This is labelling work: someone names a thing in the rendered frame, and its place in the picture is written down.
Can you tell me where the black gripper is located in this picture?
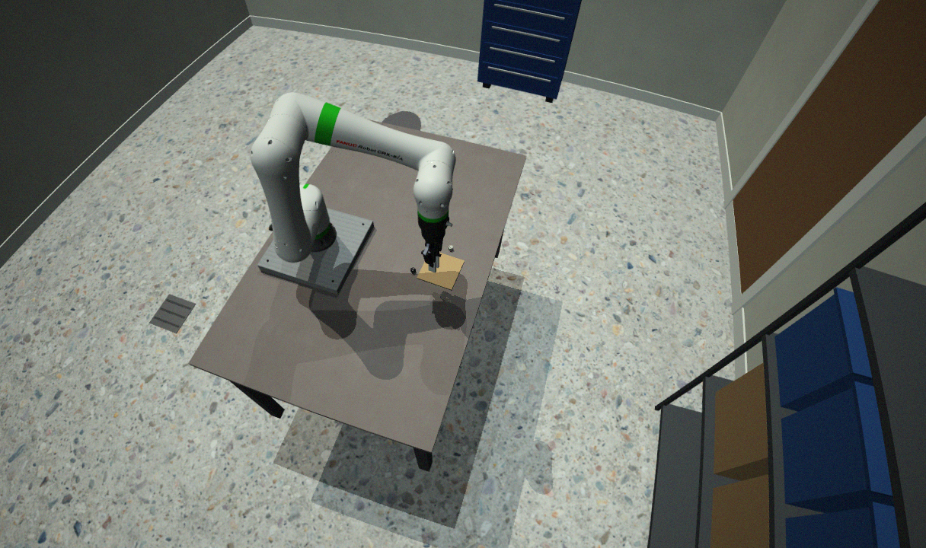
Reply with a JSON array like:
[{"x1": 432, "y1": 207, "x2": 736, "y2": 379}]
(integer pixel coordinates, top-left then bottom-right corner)
[{"x1": 421, "y1": 230, "x2": 445, "y2": 272}]

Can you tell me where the tan square mat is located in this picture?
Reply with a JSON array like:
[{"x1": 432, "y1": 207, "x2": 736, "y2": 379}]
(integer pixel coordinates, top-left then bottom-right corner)
[{"x1": 417, "y1": 253, "x2": 464, "y2": 290}]

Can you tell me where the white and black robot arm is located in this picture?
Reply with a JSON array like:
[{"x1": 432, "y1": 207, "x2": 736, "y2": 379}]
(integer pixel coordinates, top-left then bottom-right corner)
[{"x1": 251, "y1": 92, "x2": 456, "y2": 263}]

